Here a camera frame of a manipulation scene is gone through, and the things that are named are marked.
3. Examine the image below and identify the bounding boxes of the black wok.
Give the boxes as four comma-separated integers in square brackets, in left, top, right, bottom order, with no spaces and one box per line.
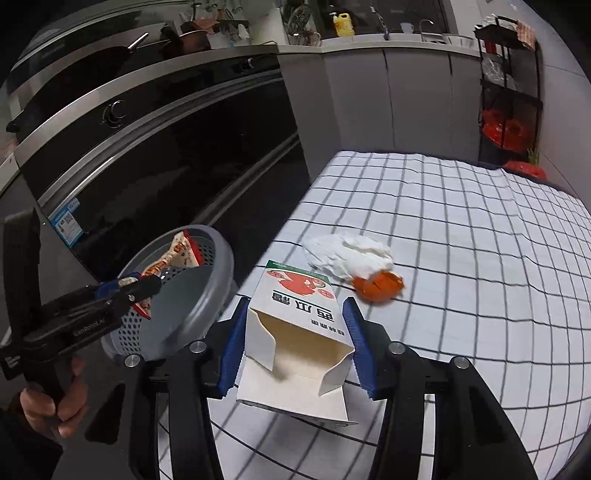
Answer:
[9,32,151,89]

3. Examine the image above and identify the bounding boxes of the copper pot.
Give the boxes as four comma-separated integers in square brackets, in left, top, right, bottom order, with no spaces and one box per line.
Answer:
[159,21,211,59]

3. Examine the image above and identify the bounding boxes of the clear plastic bag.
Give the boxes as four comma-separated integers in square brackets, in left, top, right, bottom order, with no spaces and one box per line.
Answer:
[482,54,509,85]

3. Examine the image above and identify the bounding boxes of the white checked tablecloth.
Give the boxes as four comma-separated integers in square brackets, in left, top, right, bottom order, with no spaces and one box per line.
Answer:
[157,150,591,480]

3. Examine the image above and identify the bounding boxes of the red checked cloth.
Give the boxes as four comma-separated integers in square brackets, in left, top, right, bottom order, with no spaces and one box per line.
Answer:
[516,20,537,49]

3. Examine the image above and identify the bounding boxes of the red and white snack wrapper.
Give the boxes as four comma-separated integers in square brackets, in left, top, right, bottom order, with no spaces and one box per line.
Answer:
[131,229,204,320]

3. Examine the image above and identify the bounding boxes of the white paper carton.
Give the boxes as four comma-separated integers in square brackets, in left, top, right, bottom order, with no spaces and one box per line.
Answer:
[235,260,359,426]

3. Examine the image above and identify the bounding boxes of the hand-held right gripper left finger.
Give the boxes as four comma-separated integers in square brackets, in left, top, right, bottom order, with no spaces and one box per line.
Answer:
[85,295,251,480]

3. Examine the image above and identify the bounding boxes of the person's left forearm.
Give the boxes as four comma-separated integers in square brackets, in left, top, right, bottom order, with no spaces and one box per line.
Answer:
[0,406,64,480]

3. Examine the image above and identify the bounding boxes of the crumpled white tissue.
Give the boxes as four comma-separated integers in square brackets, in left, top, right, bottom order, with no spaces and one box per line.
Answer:
[302,233,394,283]

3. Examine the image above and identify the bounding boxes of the red bag with green leaves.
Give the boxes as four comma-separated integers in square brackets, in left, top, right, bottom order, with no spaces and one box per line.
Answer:
[503,150,548,184]

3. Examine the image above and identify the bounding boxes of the black built-in oven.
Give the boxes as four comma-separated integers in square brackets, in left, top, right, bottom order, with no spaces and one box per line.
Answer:
[4,44,311,283]

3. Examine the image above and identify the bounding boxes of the tall metal faucet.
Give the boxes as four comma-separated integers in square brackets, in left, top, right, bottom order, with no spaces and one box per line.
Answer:
[369,6,391,40]

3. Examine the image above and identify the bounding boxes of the hanging kitchen utensils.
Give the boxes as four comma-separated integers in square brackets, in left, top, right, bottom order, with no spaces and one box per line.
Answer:
[189,0,246,25]

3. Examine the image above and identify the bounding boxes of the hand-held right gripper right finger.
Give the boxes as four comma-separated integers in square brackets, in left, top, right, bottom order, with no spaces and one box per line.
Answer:
[341,296,519,480]

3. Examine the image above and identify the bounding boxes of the orange peel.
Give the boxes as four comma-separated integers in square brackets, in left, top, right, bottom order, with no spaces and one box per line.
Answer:
[352,270,405,304]

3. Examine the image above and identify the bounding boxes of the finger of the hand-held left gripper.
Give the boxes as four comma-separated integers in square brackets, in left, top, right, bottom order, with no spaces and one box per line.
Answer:
[108,276,163,320]
[95,273,141,302]

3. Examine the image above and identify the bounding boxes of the red plastic bag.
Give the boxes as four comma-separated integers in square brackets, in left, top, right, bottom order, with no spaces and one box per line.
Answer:
[478,108,530,151]

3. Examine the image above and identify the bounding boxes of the yellow detergent bottle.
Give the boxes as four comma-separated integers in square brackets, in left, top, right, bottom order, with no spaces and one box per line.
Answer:
[329,11,356,38]

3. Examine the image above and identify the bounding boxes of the grey perforated basket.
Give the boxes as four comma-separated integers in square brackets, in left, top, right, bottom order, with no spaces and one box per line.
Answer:
[100,224,239,366]

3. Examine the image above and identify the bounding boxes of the dish rack with plates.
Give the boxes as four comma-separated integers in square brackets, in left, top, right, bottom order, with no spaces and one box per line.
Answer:
[281,0,324,47]

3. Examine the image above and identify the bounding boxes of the person's left hand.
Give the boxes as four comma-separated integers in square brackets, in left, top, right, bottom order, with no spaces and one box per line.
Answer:
[20,357,88,440]

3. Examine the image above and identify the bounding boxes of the black metal rack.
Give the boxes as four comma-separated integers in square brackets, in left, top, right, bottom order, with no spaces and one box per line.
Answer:
[473,16,544,168]

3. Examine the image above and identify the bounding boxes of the grey kitchen cabinet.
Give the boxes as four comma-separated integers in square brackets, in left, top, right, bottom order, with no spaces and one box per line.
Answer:
[277,39,482,182]

